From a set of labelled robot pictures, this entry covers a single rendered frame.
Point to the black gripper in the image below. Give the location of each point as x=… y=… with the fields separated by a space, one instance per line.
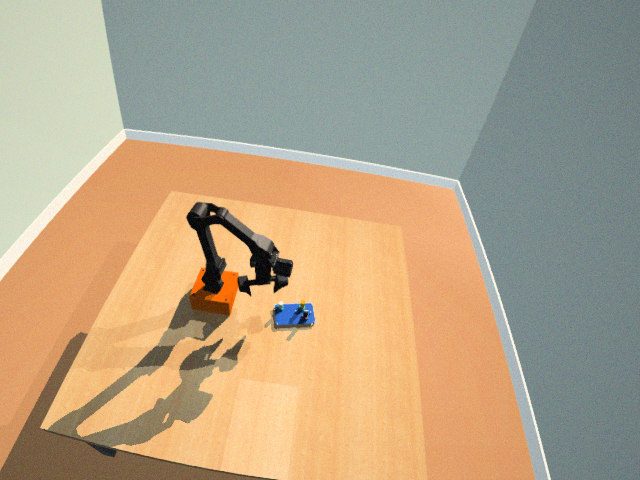
x=245 y=283

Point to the blue circuit board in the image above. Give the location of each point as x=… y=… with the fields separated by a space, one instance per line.
x=294 y=313

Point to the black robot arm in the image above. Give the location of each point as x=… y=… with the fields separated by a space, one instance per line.
x=260 y=246

